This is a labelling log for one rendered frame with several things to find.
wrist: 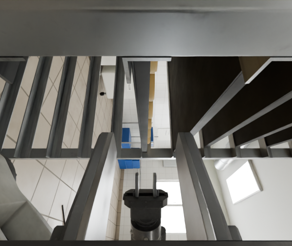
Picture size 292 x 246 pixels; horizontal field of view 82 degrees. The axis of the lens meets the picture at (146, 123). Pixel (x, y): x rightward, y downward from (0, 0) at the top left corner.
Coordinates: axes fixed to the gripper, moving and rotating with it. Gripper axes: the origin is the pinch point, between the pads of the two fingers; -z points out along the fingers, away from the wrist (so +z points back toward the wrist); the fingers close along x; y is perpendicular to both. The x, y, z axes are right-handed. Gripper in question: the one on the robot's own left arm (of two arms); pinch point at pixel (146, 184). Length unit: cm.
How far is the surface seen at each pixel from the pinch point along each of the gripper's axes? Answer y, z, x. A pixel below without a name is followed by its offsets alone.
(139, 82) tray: 1.1, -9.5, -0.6
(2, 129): -27, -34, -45
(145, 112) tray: -4.9, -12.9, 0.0
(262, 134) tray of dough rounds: -17.7, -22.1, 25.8
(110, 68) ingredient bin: -91, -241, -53
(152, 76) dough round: -1.0, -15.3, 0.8
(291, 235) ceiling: -287, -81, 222
